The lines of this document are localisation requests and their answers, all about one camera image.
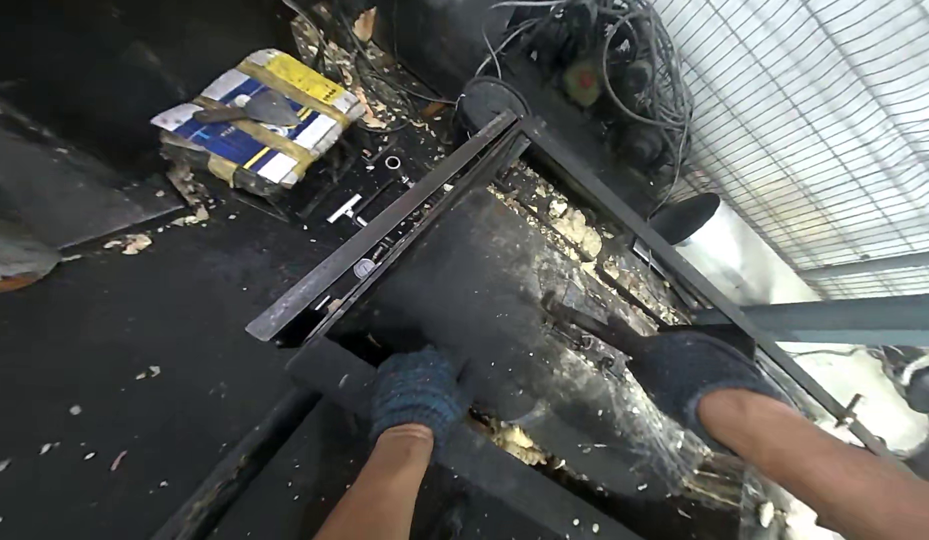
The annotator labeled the large black metal panel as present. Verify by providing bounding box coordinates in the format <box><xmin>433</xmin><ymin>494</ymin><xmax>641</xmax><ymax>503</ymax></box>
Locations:
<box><xmin>314</xmin><ymin>186</ymin><xmax>743</xmax><ymax>526</ymax></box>

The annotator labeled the person's left forearm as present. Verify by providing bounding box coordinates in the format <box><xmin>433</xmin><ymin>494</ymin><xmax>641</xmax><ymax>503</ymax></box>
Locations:
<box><xmin>313</xmin><ymin>423</ymin><xmax>435</xmax><ymax>540</ymax></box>

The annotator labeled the silver T-shaped fitting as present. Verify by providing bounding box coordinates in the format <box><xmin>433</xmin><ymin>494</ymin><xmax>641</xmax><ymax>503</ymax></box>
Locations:
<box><xmin>327</xmin><ymin>193</ymin><xmax>368</xmax><ymax>228</ymax></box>

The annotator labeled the person's right forearm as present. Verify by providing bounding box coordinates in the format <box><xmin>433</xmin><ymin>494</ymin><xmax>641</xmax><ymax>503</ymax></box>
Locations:
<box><xmin>696</xmin><ymin>387</ymin><xmax>929</xmax><ymax>540</ymax></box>

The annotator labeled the small metal T-handle bolt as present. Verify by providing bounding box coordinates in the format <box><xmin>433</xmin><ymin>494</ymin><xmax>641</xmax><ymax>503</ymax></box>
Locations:
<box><xmin>835</xmin><ymin>393</ymin><xmax>864</xmax><ymax>430</ymax></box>

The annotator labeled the dark metal plate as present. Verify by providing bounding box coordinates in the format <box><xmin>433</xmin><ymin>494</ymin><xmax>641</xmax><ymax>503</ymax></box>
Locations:
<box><xmin>0</xmin><ymin>93</ymin><xmax>188</xmax><ymax>252</ymax></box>

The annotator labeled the white blue yellow cardboard box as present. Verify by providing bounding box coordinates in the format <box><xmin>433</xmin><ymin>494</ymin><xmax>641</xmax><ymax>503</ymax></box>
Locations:
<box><xmin>150</xmin><ymin>48</ymin><xmax>366</xmax><ymax>199</ymax></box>

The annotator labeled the grey round-edged wooden piece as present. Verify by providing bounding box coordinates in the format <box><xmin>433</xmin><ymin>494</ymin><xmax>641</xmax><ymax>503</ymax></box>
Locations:
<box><xmin>0</xmin><ymin>219</ymin><xmax>62</xmax><ymax>294</ymax></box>

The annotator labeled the dark metal hand tool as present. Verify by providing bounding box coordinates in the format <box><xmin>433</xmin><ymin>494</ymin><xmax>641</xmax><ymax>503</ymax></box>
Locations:
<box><xmin>541</xmin><ymin>291</ymin><xmax>648</xmax><ymax>357</ymax></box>

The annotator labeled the white rounded container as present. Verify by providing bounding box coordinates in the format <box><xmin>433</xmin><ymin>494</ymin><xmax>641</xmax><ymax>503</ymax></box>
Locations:
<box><xmin>775</xmin><ymin>342</ymin><xmax>929</xmax><ymax>459</ymax></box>

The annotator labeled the black round container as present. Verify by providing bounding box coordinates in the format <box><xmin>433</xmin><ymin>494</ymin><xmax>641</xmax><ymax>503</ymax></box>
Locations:
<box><xmin>455</xmin><ymin>75</ymin><xmax>528</xmax><ymax>144</ymax></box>

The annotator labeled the wire mesh panel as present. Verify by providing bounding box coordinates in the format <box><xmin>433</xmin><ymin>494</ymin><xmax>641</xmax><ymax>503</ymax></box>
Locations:
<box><xmin>650</xmin><ymin>0</ymin><xmax>929</xmax><ymax>301</ymax></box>

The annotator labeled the person's left hand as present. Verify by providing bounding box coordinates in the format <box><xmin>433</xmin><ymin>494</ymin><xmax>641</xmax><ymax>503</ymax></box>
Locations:
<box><xmin>370</xmin><ymin>345</ymin><xmax>470</xmax><ymax>451</ymax></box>

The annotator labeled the pile of yellowish insulation debris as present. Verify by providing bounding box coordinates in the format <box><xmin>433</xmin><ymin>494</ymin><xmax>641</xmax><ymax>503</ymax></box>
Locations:
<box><xmin>488</xmin><ymin>159</ymin><xmax>686</xmax><ymax>331</ymax></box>

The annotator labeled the long black pipe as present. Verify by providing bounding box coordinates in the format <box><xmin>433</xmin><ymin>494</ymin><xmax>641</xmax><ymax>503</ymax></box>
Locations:
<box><xmin>151</xmin><ymin>386</ymin><xmax>323</xmax><ymax>540</ymax></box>

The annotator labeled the silver metal cylinder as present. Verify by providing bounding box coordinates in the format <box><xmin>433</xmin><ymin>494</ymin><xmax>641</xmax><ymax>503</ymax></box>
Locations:
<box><xmin>648</xmin><ymin>192</ymin><xmax>823</xmax><ymax>310</ymax></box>

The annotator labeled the trowel with dark handle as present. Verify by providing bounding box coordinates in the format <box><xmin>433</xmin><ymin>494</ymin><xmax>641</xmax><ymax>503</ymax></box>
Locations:
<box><xmin>193</xmin><ymin>90</ymin><xmax>301</xmax><ymax>128</ymax></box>

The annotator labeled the grey metal beam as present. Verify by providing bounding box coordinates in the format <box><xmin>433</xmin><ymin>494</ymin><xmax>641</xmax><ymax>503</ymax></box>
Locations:
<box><xmin>689</xmin><ymin>292</ymin><xmax>929</xmax><ymax>348</ymax></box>

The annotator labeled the person's right hand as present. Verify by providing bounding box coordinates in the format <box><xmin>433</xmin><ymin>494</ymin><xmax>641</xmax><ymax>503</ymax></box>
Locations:
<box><xmin>623</xmin><ymin>329</ymin><xmax>786</xmax><ymax>454</ymax></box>

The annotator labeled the dark metal angle frame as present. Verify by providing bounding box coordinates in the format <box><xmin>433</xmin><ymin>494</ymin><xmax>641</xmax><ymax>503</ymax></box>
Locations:
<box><xmin>245</xmin><ymin>109</ymin><xmax>896</xmax><ymax>462</ymax></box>

